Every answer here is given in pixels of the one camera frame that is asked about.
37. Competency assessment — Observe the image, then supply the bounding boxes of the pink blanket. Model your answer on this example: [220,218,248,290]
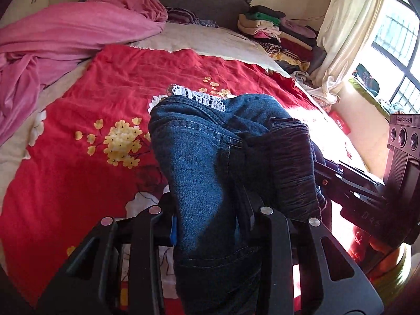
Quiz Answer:
[0,0,169,145]

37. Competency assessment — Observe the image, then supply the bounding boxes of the blue jeans with lace hem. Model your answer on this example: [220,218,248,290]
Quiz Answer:
[148,83,333,315]

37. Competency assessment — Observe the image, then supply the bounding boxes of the dark striped cloth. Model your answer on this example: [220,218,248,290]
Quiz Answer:
[165,7,219,29]

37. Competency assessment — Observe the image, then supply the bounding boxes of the red floral blanket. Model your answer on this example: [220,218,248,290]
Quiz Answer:
[0,44,369,312]

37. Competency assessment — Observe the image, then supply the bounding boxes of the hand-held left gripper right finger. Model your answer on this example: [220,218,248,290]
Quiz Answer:
[236,184,384,315]

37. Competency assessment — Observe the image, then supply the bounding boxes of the person's right hand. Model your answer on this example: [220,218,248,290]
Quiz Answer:
[348,226,408,274]

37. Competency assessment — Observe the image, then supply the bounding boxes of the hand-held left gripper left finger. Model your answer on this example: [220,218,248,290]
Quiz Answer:
[36,192,179,315]

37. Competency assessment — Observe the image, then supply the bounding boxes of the floral cloth on windowsill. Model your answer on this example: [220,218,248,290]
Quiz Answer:
[348,64,408,118]

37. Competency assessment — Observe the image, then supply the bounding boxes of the barred window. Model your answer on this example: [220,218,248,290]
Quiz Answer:
[371,0,420,113]

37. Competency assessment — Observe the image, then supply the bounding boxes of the red packet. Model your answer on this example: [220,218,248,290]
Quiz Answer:
[327,110,352,136]

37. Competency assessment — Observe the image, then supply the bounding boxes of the yellow cushion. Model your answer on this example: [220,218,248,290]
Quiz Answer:
[370,245,414,304]

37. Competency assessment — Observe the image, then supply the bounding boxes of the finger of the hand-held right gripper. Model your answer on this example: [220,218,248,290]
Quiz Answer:
[323,158,385,185]
[313,167,386,208]

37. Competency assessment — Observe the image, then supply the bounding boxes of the cream curtain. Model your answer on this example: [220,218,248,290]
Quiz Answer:
[308,0,392,104]

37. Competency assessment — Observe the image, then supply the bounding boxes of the pile of folded clothes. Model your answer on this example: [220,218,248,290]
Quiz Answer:
[237,5,329,77]

